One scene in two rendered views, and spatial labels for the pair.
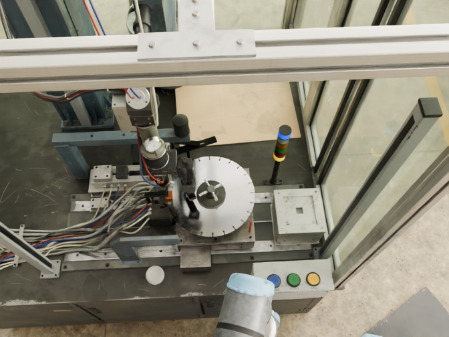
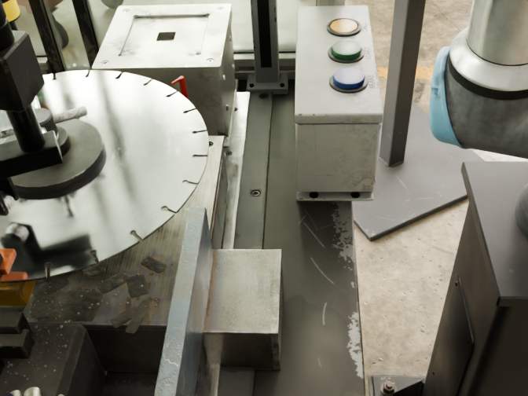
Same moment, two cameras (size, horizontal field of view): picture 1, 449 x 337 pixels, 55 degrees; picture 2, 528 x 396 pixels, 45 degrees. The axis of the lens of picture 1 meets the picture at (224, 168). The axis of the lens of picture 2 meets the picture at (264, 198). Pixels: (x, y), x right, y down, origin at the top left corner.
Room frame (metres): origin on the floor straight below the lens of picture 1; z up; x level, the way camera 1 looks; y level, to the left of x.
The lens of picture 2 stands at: (0.37, 0.53, 1.37)
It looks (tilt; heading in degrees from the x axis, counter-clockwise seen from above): 44 degrees down; 279
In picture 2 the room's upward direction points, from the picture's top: 4 degrees counter-clockwise
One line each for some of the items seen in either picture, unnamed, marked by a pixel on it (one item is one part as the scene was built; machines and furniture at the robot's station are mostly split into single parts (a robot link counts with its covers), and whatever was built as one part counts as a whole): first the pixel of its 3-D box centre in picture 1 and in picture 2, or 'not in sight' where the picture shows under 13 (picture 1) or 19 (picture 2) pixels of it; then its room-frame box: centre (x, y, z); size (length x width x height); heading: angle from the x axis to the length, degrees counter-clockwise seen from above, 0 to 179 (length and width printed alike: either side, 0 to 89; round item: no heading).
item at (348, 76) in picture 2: (273, 281); (348, 82); (0.35, -0.18, 0.90); 0.04 x 0.04 x 0.02
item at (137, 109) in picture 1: (147, 80); not in sight; (0.79, 0.22, 1.45); 0.35 x 0.07 x 0.28; 3
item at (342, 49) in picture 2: (293, 280); (346, 53); (0.36, -0.25, 0.90); 0.04 x 0.04 x 0.02
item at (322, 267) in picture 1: (290, 281); (333, 98); (0.37, -0.25, 0.82); 0.28 x 0.11 x 0.15; 93
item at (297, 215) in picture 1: (296, 217); (173, 78); (0.62, -0.29, 0.82); 0.18 x 0.18 x 0.15; 3
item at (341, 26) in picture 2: (313, 279); (343, 31); (0.36, -0.32, 0.89); 0.04 x 0.04 x 0.02
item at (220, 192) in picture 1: (210, 193); (48, 148); (0.66, 0.05, 0.96); 0.11 x 0.11 x 0.03
